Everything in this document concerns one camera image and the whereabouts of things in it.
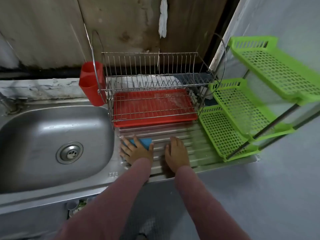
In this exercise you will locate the person's left hand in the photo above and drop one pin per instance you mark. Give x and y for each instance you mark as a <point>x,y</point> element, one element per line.
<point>137,153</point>

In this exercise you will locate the stainless steel sink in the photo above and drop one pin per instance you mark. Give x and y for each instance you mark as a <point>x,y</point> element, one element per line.
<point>40,137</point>

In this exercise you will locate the person's right forearm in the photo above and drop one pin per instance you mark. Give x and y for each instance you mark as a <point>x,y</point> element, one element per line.
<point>210,212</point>

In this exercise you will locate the white hanging cloth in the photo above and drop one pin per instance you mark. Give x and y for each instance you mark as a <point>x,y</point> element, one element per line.
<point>163,17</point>

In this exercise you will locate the green plastic shelf rack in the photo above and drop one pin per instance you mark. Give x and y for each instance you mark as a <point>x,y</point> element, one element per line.
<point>270,62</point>

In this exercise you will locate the weathered wooden board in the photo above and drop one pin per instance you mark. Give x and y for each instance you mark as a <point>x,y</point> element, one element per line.
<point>50,27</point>

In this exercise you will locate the blue cleaning cloth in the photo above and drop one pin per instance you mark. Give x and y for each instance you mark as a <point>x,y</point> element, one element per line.
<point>145,143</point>

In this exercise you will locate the red plastic cutlery cup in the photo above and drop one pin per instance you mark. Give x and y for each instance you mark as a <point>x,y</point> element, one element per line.
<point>92,87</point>

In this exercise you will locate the person's left forearm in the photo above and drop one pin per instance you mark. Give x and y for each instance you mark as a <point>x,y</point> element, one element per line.
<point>110,207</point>

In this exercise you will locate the person's right hand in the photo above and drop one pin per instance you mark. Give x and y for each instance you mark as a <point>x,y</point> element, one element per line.
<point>177,155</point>

